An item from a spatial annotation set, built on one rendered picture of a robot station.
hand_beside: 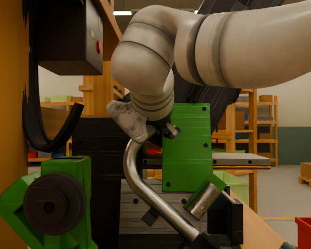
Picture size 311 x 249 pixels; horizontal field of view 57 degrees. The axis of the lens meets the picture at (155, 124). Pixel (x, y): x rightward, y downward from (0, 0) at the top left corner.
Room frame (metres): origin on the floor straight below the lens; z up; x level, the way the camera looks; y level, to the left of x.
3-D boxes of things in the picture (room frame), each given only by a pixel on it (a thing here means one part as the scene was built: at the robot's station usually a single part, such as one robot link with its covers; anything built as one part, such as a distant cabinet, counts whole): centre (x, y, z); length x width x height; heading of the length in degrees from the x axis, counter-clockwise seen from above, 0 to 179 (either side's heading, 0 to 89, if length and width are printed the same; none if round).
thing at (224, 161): (0.85, -0.11, 1.11); 0.39 x 0.16 x 0.03; 89
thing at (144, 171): (0.89, 0.12, 1.07); 0.30 x 0.18 x 0.34; 179
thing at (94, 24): (0.67, 0.20, 1.42); 0.17 x 0.12 x 0.15; 179
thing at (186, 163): (0.70, -0.07, 1.17); 0.13 x 0.12 x 0.20; 179
